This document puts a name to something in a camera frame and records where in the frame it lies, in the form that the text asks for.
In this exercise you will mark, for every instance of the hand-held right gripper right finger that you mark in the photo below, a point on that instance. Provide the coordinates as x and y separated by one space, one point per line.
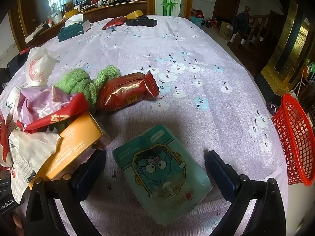
221 172

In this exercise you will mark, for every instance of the person's left hand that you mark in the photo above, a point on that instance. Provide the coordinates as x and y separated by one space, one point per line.
17 225

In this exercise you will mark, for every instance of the brown wooden door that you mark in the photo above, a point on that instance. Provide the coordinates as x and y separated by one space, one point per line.
226 2

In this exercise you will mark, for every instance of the dark red flat packet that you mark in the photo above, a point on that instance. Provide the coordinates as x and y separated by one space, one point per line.
113 22

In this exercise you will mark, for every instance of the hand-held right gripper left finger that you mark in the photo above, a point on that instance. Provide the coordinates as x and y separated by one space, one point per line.
88 172

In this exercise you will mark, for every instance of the red plastic basket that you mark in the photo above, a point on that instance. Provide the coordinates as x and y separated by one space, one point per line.
295 140

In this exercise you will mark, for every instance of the white packet green edge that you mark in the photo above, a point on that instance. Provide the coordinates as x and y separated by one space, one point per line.
12 98

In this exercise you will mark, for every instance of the yellow tape roll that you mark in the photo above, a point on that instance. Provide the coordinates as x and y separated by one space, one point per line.
134 14

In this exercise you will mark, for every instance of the white paper packet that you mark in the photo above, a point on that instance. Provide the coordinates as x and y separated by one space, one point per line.
29 152

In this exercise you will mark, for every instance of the gold black pillar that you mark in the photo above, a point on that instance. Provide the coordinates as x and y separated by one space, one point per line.
290 49

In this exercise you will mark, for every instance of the green fuzzy cloth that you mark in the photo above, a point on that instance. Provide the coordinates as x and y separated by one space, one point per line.
76 81

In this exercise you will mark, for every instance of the orange carton box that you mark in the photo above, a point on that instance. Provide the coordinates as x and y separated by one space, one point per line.
73 140

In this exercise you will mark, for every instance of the wooden counter ledge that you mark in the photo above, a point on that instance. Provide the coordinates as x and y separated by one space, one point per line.
110 7

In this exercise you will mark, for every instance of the purple floral tablecloth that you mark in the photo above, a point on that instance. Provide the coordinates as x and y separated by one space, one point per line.
196 54

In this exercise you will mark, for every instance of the teal tissue box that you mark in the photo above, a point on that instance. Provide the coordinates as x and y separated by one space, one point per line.
73 30

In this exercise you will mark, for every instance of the teal cartoon tissue packet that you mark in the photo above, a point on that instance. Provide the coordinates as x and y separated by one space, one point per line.
157 167

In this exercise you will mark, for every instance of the red wrapper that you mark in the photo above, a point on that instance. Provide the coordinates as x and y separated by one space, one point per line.
71 108

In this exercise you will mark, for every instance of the red snack packet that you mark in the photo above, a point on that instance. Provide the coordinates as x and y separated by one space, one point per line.
125 91

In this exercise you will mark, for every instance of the red gift box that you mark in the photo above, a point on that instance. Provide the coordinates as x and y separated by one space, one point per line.
196 13

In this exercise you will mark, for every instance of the cardboard box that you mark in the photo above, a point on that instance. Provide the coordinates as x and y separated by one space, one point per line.
225 30

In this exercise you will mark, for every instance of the black pouch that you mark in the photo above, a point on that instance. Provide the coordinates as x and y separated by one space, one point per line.
142 22

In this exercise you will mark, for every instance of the pink plastic bag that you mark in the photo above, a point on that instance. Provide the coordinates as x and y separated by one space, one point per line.
34 100

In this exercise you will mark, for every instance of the white plastic bag red print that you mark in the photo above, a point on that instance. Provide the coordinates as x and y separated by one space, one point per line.
40 66

